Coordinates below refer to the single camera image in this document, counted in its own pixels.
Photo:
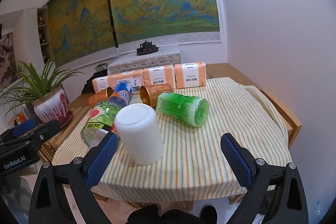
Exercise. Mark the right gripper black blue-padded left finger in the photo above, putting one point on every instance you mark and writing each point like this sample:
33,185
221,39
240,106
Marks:
49,203

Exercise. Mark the white ceramic cup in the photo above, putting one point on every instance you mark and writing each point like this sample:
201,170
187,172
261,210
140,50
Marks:
138,129

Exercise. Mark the grapefruit label plastic cup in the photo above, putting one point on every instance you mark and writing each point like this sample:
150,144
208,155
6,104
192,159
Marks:
99,123

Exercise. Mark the copper cup left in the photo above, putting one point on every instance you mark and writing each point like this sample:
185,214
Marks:
100,96

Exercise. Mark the blue orange label cup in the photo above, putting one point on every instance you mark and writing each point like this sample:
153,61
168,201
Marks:
121,94

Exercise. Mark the green plastic bottle cup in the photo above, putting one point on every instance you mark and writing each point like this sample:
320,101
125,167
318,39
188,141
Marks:
192,110

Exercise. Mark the copper patterned cup right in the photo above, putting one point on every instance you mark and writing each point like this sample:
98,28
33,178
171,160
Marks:
149,94

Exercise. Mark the wooden slatted tray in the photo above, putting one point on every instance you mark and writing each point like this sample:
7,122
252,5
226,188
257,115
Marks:
49,148

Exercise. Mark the red white plant pot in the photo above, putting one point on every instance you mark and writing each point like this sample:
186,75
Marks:
53,105

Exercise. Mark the green spider plant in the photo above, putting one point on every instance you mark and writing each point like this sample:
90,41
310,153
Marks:
35,85

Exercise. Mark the striped cream tablecloth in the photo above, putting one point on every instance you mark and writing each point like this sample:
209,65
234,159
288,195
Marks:
193,166

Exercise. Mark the orange tissue pack far left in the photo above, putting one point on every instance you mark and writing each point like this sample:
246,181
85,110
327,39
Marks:
101,83

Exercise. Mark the orange tissue pack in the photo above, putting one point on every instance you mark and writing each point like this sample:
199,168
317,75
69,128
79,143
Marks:
101,83
159,75
190,75

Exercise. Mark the orange tissue pack barcode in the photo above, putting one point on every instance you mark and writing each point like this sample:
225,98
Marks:
133,78

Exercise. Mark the orange tissue pack right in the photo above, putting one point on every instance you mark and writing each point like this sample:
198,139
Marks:
190,75

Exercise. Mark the dark teapot tea set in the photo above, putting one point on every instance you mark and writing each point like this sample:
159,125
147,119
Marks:
146,48

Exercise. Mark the orange tissue pack centre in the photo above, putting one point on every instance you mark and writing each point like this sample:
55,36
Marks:
159,75

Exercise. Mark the patterned cloth side table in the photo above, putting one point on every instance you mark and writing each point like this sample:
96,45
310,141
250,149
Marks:
168,55

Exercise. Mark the wooden wall shelf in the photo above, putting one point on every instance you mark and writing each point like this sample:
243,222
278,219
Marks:
44,34

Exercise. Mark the green landscape wall painting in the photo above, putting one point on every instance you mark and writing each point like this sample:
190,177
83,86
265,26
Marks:
87,29

